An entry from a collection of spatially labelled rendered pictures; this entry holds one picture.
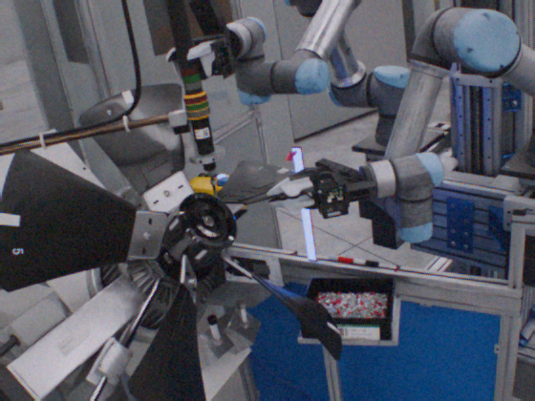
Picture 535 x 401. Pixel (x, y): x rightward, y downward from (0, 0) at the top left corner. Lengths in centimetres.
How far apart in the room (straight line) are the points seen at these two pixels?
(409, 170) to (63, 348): 73
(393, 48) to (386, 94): 407
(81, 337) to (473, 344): 98
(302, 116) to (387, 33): 132
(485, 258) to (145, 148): 109
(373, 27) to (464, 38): 444
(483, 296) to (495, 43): 60
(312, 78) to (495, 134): 73
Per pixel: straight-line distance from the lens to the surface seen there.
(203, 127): 100
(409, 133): 124
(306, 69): 114
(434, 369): 159
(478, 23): 109
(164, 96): 114
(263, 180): 118
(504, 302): 137
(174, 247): 96
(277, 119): 421
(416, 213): 116
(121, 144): 110
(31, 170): 89
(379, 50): 559
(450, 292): 138
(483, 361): 152
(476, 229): 169
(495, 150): 170
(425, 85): 123
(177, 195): 103
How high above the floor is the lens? 163
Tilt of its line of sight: 24 degrees down
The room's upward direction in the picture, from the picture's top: 10 degrees counter-clockwise
